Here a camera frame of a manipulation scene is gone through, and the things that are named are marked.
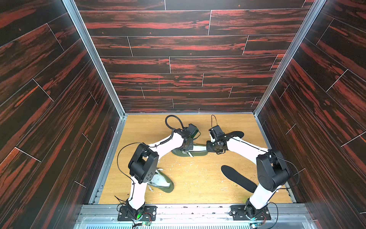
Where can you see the black insole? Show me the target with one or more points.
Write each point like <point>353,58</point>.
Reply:
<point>230,135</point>
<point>239,179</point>

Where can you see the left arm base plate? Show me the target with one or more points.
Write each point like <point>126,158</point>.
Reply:
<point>145,213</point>

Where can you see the aluminium front rail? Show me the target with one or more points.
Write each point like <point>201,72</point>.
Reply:
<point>195,216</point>

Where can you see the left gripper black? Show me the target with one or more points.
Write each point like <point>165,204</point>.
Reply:
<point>190,141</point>

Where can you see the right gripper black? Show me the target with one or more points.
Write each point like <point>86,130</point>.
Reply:
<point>215,144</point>

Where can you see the green shoe white laces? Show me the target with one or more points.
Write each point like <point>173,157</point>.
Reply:
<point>161,181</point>
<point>197,150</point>

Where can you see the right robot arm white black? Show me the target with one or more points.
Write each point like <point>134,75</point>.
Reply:
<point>272,170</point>

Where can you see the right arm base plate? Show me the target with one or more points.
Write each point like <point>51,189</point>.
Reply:
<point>247,212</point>

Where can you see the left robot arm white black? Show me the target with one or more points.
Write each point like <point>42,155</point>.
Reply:
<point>145,159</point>

